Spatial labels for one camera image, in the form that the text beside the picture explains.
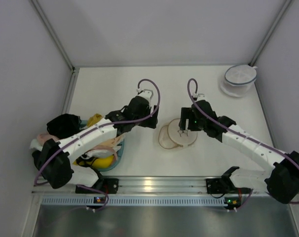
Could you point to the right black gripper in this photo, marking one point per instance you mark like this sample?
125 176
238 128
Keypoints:
185 118

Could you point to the white lace garment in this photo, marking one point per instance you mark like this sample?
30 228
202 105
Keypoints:
36 144

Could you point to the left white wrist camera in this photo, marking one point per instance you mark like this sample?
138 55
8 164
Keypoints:
145 93

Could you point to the beige bra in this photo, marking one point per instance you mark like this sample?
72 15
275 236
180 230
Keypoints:
112 142

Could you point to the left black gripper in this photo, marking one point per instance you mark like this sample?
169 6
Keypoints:
151 120

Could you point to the perforated cable duct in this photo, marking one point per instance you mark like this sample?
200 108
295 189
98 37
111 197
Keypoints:
134 201

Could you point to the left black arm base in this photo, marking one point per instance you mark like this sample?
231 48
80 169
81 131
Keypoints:
106 185

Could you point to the yellow padded bra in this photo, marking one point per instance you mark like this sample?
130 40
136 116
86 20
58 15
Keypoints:
94 162

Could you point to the black garment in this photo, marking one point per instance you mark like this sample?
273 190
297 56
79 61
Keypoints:
64 126

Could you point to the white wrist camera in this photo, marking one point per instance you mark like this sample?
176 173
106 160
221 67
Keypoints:
145 93
199 96

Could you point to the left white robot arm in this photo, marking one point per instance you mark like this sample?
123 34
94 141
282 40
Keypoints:
55 162

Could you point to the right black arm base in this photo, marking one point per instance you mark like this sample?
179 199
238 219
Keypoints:
220 186

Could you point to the beige mesh laundry bag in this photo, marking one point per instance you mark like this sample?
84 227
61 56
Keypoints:
171 137

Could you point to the aluminium mounting rail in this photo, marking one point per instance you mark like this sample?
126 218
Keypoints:
175 185

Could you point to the teal plastic basket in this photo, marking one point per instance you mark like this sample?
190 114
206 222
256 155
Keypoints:
103 152

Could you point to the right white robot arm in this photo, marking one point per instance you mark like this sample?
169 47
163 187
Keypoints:
280 170

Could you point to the white blue-rimmed laundry bag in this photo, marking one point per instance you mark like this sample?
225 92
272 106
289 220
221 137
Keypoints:
238 80

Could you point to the pink bra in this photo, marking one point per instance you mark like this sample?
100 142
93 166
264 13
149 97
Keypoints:
42 138

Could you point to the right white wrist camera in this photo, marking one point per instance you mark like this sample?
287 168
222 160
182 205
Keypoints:
199 96

